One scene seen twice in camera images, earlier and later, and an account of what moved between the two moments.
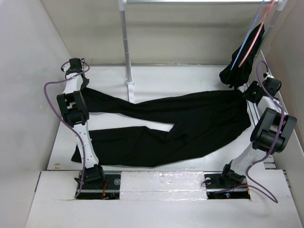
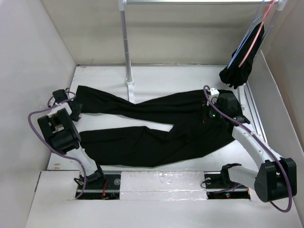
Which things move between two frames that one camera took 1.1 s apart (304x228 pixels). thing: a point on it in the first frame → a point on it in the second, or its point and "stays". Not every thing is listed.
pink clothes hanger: [258, 33] stays
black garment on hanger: [233, 75] stays
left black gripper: [85, 83] → [78, 108]
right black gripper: [253, 85] → [215, 104]
